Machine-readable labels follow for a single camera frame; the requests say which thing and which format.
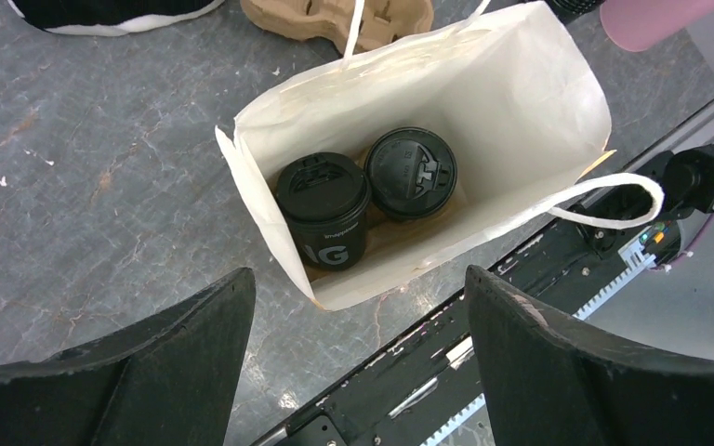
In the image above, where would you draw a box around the black coffee cup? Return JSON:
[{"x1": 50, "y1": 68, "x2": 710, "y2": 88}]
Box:
[
  {"x1": 286, "y1": 210, "x2": 367, "y2": 271},
  {"x1": 546, "y1": 0, "x2": 605, "y2": 18}
]

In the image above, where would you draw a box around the remaining cardboard carrier stack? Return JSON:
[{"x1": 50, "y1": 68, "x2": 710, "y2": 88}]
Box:
[{"x1": 240, "y1": 0, "x2": 434, "y2": 54}]

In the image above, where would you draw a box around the pink straw holder cup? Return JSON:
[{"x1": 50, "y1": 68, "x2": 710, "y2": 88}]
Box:
[{"x1": 599, "y1": 0, "x2": 714, "y2": 52}]

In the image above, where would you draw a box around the black white striped cloth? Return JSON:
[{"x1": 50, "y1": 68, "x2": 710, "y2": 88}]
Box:
[{"x1": 7, "y1": 0, "x2": 223, "y2": 37}]

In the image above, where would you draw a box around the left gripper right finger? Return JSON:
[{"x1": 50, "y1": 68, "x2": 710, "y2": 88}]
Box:
[{"x1": 464, "y1": 266, "x2": 714, "y2": 445}]

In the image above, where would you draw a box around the brown cardboard cup carrier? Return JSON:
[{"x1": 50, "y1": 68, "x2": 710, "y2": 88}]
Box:
[{"x1": 257, "y1": 147, "x2": 468, "y2": 289}]

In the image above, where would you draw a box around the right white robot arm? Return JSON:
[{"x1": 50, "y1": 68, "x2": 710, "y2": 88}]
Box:
[{"x1": 659, "y1": 144, "x2": 714, "y2": 219}]

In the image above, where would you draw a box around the brown paper bag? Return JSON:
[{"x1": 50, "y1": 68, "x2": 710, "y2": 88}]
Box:
[{"x1": 216, "y1": 2, "x2": 665, "y2": 311}]

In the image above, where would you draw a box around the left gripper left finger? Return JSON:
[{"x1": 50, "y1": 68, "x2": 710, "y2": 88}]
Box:
[{"x1": 0, "y1": 268, "x2": 257, "y2": 445}]

